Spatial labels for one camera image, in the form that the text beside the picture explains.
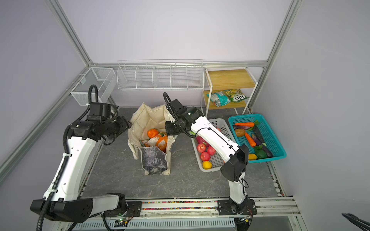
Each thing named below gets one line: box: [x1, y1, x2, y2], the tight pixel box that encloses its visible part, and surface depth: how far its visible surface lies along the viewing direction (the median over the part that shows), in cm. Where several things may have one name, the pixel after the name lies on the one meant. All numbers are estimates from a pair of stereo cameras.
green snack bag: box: [223, 88, 250, 103], surface depth 104 cm
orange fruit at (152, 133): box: [146, 128, 159, 139], surface depth 95 cm
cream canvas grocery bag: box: [127, 102, 179, 176], surface depth 82 cm
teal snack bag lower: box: [206, 90, 232, 108], surface depth 101 cm
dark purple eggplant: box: [251, 125, 274, 158], surface depth 101 cm
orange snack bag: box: [142, 132, 168, 153], surface depth 89 cm
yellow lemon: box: [201, 160, 213, 170], surface depth 86 cm
